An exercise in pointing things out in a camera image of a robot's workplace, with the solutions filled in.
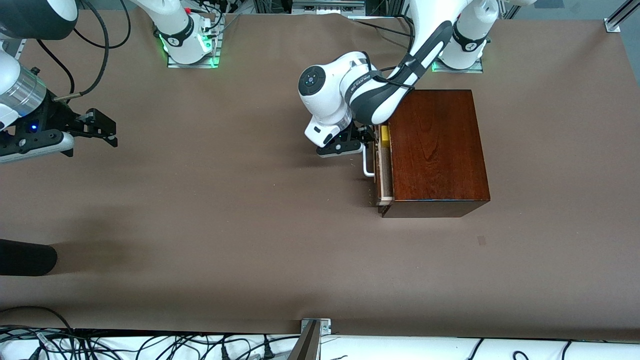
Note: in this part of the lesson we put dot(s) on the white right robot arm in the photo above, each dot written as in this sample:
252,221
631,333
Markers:
177,20

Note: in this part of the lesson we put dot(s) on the short aluminium corner profile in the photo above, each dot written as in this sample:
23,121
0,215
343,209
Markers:
620,17

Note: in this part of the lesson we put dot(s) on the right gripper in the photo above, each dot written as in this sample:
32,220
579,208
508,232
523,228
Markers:
56,118

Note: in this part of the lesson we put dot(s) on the grey control box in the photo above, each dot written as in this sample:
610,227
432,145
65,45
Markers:
325,6

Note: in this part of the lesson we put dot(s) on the silver post bracket plate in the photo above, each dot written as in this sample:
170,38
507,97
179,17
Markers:
325,327

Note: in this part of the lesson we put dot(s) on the black cylindrical padded post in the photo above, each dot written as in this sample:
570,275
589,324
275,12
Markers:
25,257

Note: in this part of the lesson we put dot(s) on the long aluminium edge rail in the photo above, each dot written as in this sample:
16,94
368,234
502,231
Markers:
17,47

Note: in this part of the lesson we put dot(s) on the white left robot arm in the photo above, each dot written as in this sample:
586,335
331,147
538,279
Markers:
325,100

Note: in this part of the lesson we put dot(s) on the light wooden drawer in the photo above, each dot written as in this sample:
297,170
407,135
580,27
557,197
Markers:
384,175

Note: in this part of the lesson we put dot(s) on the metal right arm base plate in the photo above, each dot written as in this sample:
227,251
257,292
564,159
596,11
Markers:
192,65

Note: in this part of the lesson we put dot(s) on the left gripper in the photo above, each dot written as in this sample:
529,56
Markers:
361,133

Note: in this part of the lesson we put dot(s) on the yellow block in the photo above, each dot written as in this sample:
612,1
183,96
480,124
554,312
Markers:
385,137

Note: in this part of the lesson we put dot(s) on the dark red wooden cabinet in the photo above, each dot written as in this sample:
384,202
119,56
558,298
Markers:
435,150

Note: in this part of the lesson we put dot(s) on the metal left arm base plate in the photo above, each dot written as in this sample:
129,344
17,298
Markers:
457,71

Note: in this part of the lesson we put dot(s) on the grey metal camera post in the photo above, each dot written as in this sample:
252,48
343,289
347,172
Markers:
306,345

